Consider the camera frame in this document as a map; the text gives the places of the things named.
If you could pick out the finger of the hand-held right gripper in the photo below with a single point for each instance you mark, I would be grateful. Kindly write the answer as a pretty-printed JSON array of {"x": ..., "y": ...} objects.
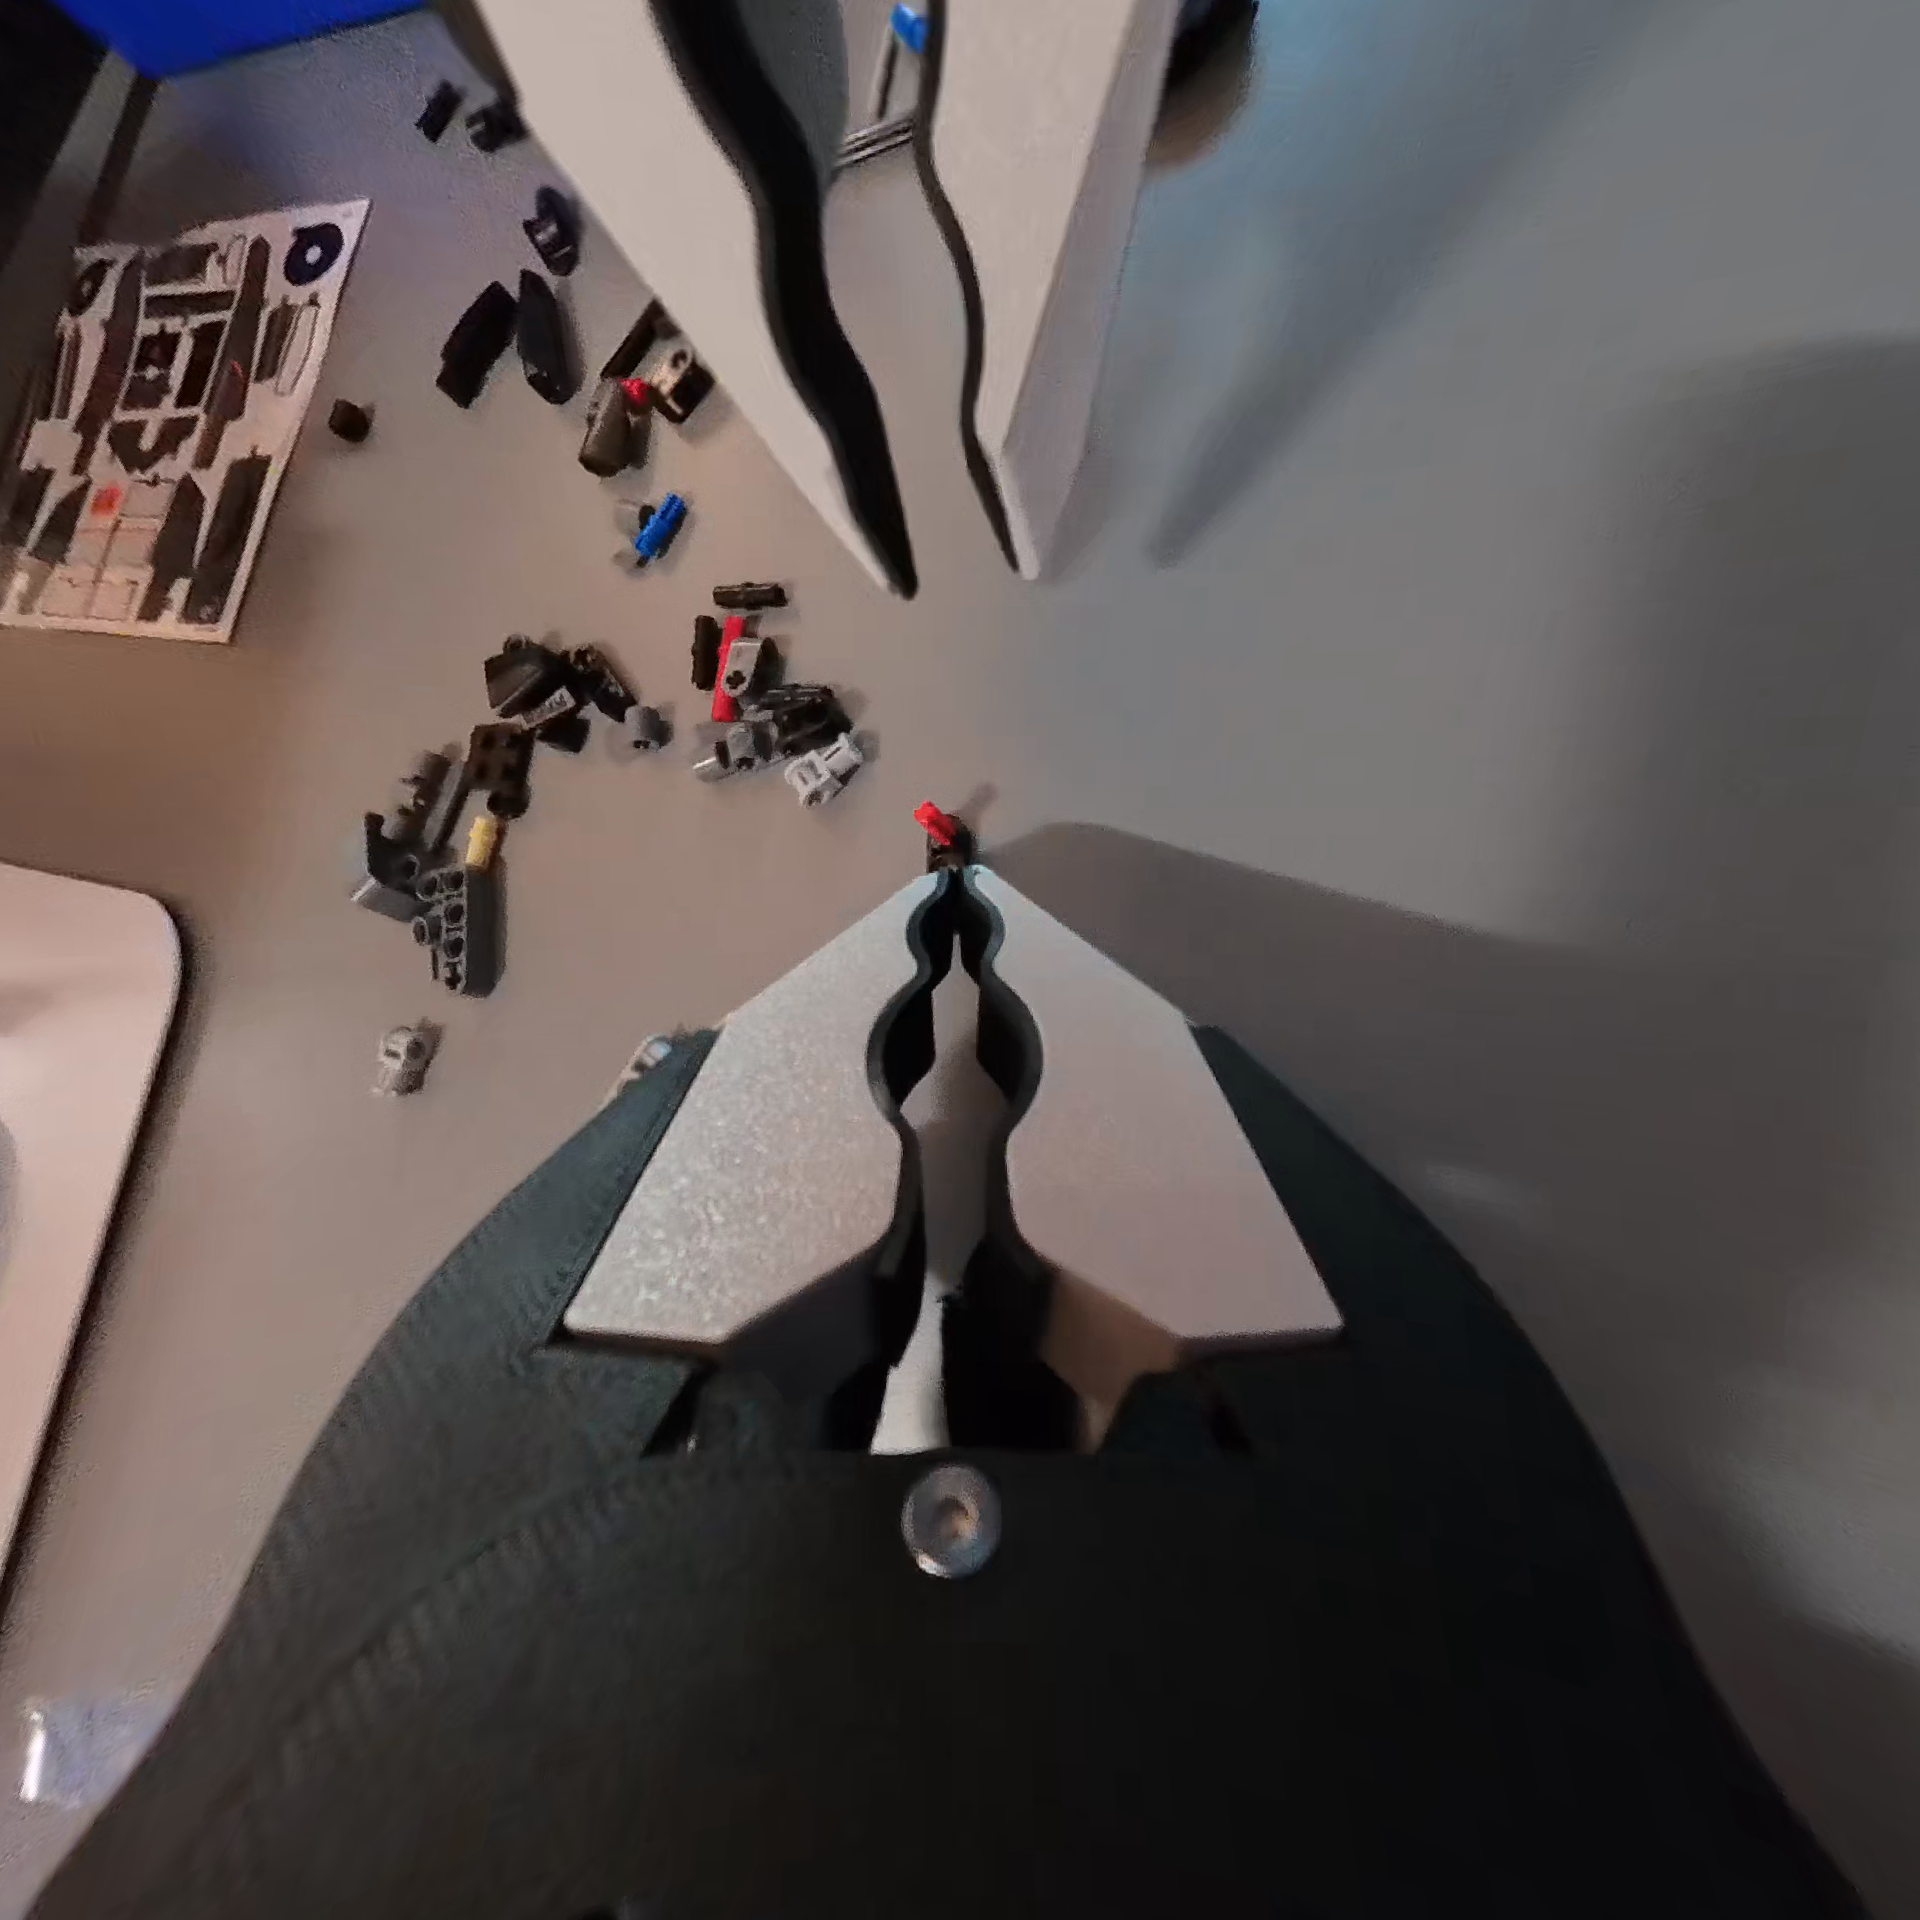
[
  {"x": 600, "y": 89},
  {"x": 1050, "y": 180}
]

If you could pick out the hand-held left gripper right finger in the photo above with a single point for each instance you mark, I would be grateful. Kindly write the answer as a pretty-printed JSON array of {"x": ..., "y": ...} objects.
[{"x": 1155, "y": 1200}]

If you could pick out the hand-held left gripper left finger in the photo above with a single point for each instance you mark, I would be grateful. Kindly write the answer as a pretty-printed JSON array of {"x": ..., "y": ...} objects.
[{"x": 751, "y": 1185}]

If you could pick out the scattered loose lego pieces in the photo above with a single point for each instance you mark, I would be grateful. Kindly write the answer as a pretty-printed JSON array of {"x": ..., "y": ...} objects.
[{"x": 458, "y": 931}]

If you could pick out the lego sticker sheet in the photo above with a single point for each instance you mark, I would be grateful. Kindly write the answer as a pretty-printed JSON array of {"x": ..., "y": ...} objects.
[{"x": 195, "y": 376}]

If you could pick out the blue storage bin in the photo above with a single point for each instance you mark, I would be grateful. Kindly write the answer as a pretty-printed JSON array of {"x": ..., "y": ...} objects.
[{"x": 225, "y": 30}]

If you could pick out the white desk stand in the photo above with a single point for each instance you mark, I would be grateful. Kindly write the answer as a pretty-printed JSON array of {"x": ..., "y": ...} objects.
[{"x": 76, "y": 1124}]

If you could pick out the small empty clear bag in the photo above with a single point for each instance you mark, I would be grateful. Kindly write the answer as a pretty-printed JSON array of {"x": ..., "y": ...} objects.
[{"x": 76, "y": 1747}]

